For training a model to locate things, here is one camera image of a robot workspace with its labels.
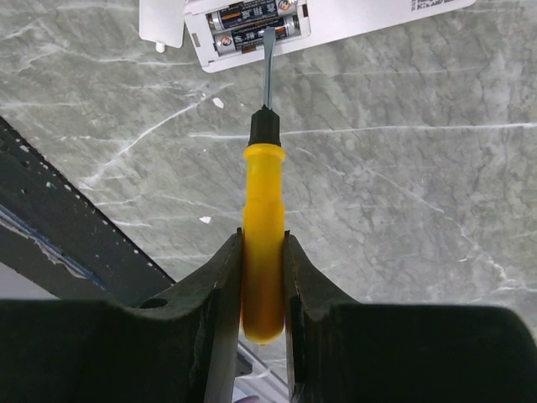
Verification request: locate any white battery cover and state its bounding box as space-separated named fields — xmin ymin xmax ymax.
xmin=138 ymin=0 xmax=186 ymax=53

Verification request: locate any yellow handled screwdriver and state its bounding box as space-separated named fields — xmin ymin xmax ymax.
xmin=241 ymin=28 xmax=285 ymax=345

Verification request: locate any white remote control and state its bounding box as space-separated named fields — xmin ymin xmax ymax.
xmin=185 ymin=0 xmax=472 ymax=73

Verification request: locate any battery in remote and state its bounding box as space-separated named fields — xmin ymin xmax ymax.
xmin=213 ymin=15 xmax=300 ymax=55
xmin=206 ymin=0 xmax=297 ymax=32

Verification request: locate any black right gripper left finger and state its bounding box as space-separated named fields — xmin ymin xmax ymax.
xmin=1 ymin=233 xmax=242 ymax=402

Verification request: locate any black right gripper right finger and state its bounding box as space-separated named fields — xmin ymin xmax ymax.
xmin=283 ymin=235 xmax=536 ymax=402

